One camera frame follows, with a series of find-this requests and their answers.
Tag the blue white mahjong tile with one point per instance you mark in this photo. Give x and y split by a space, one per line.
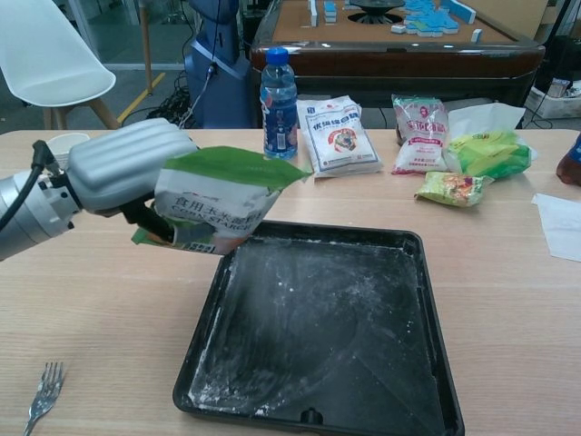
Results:
398 29
313 12
476 34
330 11

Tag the white paper cup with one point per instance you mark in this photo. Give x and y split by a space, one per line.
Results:
63 145

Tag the black baking tray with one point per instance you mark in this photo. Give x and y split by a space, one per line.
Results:
327 327

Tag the silver metal fork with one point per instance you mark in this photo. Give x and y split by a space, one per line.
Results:
45 390

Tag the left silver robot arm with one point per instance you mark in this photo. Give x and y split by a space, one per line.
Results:
32 218

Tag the white sugar bag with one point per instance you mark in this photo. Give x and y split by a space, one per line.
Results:
338 141

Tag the blue capped water bottle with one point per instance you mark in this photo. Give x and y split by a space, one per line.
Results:
278 113

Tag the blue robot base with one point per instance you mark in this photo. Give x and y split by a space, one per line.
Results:
218 86

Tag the white cardboard box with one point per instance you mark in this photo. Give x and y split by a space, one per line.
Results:
556 97

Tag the heap of blue mahjong tiles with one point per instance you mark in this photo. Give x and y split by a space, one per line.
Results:
429 18

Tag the dark cola bottle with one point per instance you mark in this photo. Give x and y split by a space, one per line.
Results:
573 161

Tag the pink print salt bag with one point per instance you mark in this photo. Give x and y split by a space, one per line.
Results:
420 141

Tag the brown mahjong table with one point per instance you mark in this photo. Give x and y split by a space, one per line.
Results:
399 63

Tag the small green snack packet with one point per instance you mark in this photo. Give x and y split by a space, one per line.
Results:
454 188

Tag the black mahjong table centre hub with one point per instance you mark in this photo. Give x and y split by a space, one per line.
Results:
374 10

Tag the white chair with wooden legs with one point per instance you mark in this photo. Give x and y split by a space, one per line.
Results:
45 54

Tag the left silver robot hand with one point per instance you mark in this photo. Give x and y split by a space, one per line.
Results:
127 156

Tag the white paper napkin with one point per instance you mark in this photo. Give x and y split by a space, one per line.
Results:
560 227

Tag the green white cornstarch bag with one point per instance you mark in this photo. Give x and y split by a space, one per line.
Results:
213 195

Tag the clear bag with green contents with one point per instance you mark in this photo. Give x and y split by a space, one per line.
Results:
490 154

